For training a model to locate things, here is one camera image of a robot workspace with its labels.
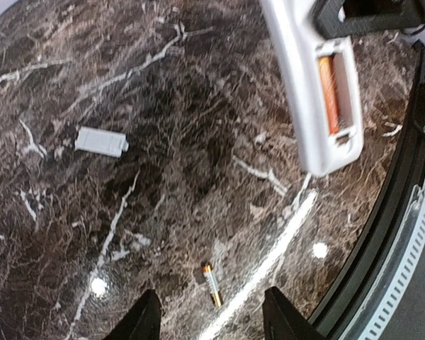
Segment white remote control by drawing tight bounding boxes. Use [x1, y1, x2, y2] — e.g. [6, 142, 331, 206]
[260, 1, 363, 176]

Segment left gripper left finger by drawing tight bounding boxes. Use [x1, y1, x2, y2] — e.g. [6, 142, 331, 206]
[103, 289, 162, 340]

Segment white slotted cable duct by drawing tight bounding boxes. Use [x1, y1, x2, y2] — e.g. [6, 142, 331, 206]
[342, 179, 425, 339]

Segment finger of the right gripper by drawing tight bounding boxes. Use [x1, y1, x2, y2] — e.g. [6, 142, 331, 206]
[312, 1, 425, 39]

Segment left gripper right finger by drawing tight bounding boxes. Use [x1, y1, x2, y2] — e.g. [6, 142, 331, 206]
[262, 286, 325, 340]

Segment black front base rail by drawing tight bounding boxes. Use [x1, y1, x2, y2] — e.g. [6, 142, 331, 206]
[309, 42, 425, 339]

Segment orange AAA battery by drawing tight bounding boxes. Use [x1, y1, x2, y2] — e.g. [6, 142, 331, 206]
[202, 263, 223, 307]
[318, 56, 339, 135]

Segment white battery compartment cover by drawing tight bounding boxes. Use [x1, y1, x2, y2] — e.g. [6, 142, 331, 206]
[74, 127, 129, 158]

